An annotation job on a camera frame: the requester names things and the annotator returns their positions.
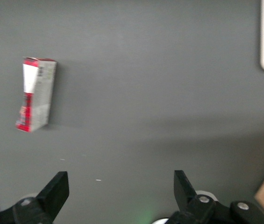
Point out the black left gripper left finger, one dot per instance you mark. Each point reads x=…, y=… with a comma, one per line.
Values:
x=52, y=196

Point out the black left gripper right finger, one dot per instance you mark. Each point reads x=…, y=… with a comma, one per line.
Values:
x=185, y=193

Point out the red and white cookie box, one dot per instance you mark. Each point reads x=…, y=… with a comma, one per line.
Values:
x=40, y=93

